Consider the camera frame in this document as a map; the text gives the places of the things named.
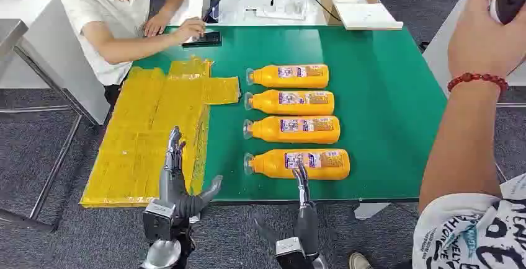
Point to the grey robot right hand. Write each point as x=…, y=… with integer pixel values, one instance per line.
x=307, y=226

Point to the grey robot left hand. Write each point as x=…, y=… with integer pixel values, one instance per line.
x=174, y=185

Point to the person's right hand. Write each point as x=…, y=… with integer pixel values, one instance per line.
x=189, y=29

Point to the person's left hand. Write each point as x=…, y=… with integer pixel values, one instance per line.
x=476, y=41
x=156, y=25

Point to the black phone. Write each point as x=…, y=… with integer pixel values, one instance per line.
x=207, y=39

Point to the orange drink bottle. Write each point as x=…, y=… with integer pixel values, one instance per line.
x=267, y=165
x=267, y=77
x=265, y=130
x=265, y=103

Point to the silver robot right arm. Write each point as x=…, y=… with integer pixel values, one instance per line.
x=318, y=264

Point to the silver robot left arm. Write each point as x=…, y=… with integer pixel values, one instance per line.
x=162, y=255

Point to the white side table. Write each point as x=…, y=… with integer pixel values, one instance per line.
x=439, y=41

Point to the person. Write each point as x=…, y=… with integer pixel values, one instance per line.
x=464, y=230
x=107, y=8

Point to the yellow sheet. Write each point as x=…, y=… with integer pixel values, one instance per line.
x=144, y=135

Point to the pale shoe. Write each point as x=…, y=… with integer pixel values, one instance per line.
x=359, y=261

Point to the white table leg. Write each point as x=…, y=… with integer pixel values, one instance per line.
x=370, y=209

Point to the white power strip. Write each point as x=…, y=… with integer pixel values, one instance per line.
x=279, y=11

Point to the white flat board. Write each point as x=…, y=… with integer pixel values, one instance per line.
x=370, y=16

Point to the white desk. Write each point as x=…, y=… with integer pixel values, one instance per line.
x=45, y=53

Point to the green table mat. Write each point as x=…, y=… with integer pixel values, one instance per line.
x=382, y=115

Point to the open cardboard box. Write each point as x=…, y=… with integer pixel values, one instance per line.
x=326, y=4

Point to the steel table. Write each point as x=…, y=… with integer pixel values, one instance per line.
x=10, y=33

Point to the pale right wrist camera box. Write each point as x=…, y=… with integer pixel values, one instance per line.
x=289, y=252

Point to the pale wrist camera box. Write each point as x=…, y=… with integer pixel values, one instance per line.
x=158, y=220
x=289, y=252

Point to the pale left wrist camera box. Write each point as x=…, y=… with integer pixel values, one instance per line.
x=158, y=220

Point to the metal table frame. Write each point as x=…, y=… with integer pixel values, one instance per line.
x=57, y=160

